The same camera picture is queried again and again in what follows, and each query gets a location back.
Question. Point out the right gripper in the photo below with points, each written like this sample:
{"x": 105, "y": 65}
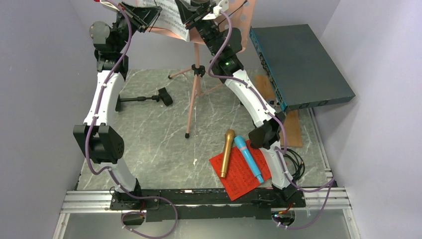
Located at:
{"x": 187, "y": 13}

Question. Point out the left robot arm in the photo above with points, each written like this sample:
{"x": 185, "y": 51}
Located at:
{"x": 101, "y": 145}

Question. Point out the wooden board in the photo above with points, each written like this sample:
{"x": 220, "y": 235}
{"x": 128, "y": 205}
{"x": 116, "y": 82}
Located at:
{"x": 291, "y": 123}

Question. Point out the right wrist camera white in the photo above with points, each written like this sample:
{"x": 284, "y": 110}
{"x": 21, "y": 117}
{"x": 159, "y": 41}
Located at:
{"x": 221, "y": 5}

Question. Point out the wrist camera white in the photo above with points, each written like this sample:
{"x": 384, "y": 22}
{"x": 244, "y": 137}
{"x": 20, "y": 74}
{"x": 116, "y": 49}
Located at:
{"x": 107, "y": 5}
{"x": 221, "y": 5}

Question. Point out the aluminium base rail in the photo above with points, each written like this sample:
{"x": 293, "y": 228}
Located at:
{"x": 211, "y": 203}

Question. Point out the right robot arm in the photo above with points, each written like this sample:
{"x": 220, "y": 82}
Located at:
{"x": 223, "y": 40}

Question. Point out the red sheet music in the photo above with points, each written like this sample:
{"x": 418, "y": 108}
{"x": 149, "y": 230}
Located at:
{"x": 240, "y": 179}

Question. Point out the pink music stand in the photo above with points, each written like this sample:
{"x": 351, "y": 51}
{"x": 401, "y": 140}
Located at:
{"x": 240, "y": 13}

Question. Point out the black desktop mic stand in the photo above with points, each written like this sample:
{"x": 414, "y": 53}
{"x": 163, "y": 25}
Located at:
{"x": 162, "y": 95}

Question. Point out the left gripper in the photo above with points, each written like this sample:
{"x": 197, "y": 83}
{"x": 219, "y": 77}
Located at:
{"x": 141, "y": 17}

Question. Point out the white sheet music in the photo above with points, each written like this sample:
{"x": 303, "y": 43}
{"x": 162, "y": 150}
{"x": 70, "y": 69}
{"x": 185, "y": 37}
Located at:
{"x": 169, "y": 21}

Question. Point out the blue toy microphone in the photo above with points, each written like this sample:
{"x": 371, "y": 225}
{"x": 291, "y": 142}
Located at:
{"x": 242, "y": 147}

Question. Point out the gold toy microphone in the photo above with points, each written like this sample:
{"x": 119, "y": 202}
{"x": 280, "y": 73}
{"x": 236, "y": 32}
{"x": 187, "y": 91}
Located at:
{"x": 228, "y": 140}

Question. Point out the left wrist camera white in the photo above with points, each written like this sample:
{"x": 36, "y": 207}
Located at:
{"x": 107, "y": 5}

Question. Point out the dark blue audio box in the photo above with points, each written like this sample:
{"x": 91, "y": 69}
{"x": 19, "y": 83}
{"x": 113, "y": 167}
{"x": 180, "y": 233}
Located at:
{"x": 301, "y": 72}

